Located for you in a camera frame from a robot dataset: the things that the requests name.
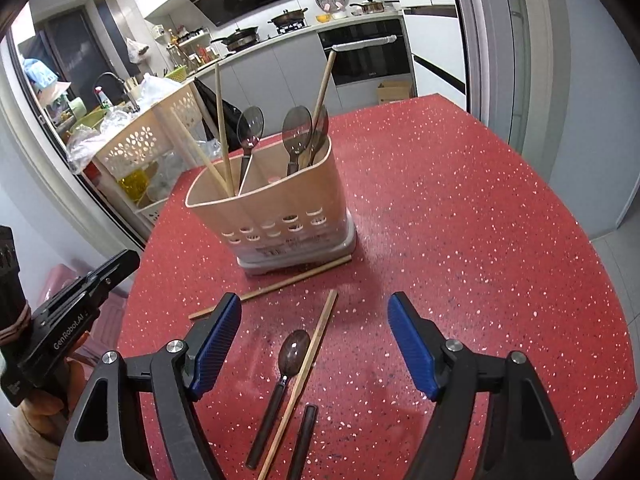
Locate wooden chopstick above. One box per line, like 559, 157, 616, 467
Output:
257, 289, 338, 480
214, 63, 235, 197
188, 253, 354, 321

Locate dark brown spoon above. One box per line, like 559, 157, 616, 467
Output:
305, 105, 329, 167

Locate pink plastic stool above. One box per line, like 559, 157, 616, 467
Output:
37, 261, 132, 366

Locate wooden chopstick on table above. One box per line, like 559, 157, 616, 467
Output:
188, 253, 354, 321

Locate beige utensil holder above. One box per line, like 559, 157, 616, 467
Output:
184, 138, 357, 275

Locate beige perforated storage rack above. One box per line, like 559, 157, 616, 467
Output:
66, 79, 210, 238

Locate wooden chopstick in holder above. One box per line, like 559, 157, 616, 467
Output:
214, 63, 235, 197

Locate dark spoon in holder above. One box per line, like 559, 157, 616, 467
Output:
236, 106, 265, 190

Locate dark spoon right compartment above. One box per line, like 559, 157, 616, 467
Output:
282, 105, 312, 176

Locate cardboard box on floor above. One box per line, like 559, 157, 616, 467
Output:
376, 80, 412, 104

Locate black built-in oven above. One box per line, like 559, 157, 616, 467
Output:
319, 18, 410, 86

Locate long chopstick right compartment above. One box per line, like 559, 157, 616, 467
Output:
300, 49, 336, 169

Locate black wok on stove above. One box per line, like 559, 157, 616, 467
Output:
212, 26, 260, 52

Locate black pot on stove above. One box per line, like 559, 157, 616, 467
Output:
270, 8, 307, 30

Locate white refrigerator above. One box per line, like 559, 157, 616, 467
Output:
398, 0, 468, 110

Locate dark utensil handle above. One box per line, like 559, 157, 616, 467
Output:
286, 404, 319, 480

